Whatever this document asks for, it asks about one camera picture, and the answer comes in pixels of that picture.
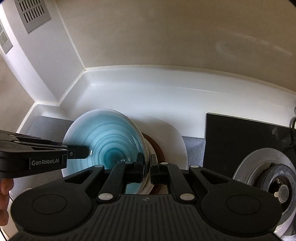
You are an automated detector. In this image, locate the brown round plate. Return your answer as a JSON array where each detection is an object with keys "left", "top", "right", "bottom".
[{"left": 142, "top": 133, "right": 168, "bottom": 195}]

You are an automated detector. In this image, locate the white embossed square plate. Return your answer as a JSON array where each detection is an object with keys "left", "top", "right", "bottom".
[{"left": 127, "top": 114, "right": 188, "bottom": 170}]

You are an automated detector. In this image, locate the person's left hand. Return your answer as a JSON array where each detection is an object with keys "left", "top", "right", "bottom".
[{"left": 0, "top": 178, "right": 14, "bottom": 226}]

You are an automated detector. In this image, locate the black glass gas stove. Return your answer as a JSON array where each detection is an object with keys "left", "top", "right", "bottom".
[{"left": 203, "top": 112, "right": 296, "bottom": 239}]

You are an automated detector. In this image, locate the silver gas burner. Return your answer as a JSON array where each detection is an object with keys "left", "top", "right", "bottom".
[{"left": 233, "top": 148, "right": 295, "bottom": 237}]

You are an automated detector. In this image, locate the black pan support grate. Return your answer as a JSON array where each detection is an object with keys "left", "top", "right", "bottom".
[{"left": 290, "top": 107, "right": 296, "bottom": 129}]

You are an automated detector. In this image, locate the grey wall vent grille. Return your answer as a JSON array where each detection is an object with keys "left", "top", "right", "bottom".
[{"left": 14, "top": 0, "right": 51, "bottom": 34}]

